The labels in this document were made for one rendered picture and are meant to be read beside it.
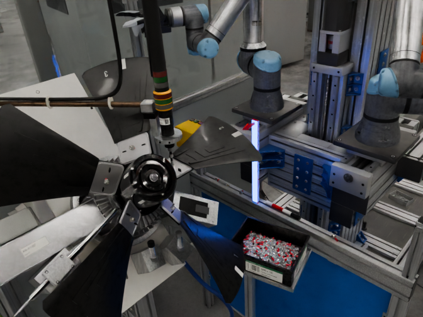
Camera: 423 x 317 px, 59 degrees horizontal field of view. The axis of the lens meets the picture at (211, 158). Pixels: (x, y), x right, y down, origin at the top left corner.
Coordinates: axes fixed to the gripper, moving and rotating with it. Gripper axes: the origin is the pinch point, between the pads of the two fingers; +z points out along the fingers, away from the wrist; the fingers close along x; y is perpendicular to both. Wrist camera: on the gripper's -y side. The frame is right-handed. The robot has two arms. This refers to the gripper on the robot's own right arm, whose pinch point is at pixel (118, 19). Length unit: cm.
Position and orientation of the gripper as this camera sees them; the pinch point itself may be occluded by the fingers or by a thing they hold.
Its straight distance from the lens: 153.6
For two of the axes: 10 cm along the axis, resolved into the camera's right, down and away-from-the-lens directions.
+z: -9.4, 2.3, -2.6
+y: 0.2, 7.9, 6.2
